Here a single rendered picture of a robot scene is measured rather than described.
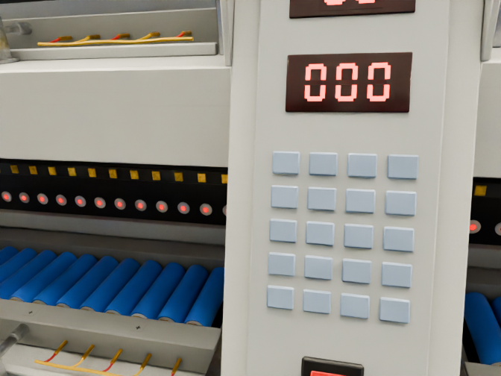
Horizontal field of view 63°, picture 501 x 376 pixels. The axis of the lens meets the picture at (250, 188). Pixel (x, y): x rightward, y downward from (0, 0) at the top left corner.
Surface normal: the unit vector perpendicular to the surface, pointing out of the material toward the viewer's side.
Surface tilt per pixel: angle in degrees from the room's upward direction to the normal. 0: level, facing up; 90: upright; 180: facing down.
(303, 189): 90
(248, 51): 90
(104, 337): 111
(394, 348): 90
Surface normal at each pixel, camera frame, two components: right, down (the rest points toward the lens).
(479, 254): -0.23, 0.40
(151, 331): -0.04, -0.92
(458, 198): -0.23, 0.04
